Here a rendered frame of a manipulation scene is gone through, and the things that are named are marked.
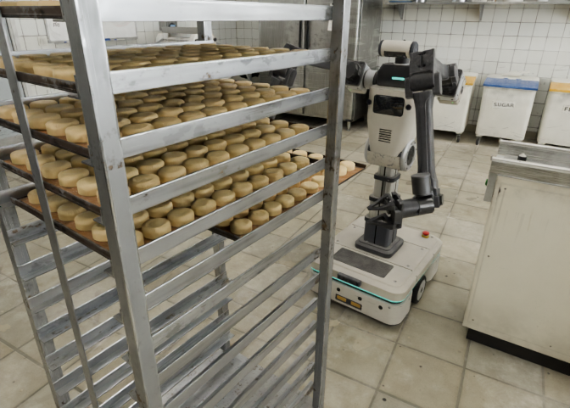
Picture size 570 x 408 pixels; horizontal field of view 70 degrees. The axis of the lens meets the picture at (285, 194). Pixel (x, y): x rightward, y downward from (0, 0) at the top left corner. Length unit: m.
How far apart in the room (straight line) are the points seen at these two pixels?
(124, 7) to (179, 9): 0.09
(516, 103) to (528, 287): 3.49
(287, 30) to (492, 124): 2.74
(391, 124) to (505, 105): 3.40
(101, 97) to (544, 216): 1.62
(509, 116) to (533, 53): 0.91
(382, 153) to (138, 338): 1.53
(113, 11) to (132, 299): 0.41
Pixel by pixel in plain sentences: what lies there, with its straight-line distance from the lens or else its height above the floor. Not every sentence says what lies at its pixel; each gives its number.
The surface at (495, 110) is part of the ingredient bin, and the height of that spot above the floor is 0.43.
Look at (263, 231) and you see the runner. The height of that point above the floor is 0.96.
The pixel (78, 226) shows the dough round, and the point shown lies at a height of 1.05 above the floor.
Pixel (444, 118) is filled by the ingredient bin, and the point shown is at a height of 0.28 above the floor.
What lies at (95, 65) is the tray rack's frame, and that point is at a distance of 0.56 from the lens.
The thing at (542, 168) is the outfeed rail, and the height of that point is 0.89.
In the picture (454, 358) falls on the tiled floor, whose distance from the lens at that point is 2.11.
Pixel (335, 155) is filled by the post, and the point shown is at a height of 1.08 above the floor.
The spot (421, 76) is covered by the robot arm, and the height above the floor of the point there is 1.23.
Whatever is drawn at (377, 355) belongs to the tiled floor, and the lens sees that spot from 2.02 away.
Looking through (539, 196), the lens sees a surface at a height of 0.79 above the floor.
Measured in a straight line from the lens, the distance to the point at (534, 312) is 2.05.
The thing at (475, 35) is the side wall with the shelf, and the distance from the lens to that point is 5.87.
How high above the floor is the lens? 1.41
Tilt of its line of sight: 24 degrees down
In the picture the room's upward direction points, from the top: 1 degrees clockwise
